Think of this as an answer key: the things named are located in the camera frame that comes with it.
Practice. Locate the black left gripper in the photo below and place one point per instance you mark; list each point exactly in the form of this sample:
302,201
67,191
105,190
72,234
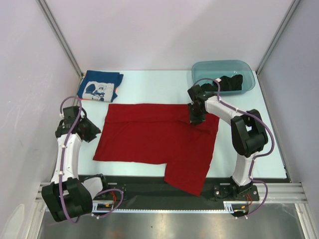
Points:
94,130

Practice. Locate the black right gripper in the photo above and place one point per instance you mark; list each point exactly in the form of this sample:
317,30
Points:
197,117

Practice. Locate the red t shirt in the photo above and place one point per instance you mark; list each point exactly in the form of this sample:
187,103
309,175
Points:
160,134

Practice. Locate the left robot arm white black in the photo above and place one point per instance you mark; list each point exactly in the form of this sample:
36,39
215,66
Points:
67,197

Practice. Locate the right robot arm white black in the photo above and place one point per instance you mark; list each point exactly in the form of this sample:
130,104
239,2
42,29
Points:
248,132

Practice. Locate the folded blue printed t shirt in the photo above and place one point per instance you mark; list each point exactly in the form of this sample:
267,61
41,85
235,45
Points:
100,86

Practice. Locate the teal plastic bin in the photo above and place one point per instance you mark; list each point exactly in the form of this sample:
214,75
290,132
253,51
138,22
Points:
203,72

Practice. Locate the black t shirt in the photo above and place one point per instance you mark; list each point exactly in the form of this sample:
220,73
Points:
226,84

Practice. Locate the white slotted cable duct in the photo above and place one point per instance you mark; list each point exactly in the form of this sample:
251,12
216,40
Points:
226,208

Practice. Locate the left aluminium frame post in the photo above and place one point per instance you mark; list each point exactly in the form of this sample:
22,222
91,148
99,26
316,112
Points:
48,14

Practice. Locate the aluminium frame post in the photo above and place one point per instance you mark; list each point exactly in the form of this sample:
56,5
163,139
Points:
275,40
48,14

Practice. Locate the aluminium front frame rail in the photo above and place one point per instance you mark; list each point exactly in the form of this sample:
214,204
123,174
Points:
277,193

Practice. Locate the right aluminium frame post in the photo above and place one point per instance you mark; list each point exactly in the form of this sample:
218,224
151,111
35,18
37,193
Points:
275,40

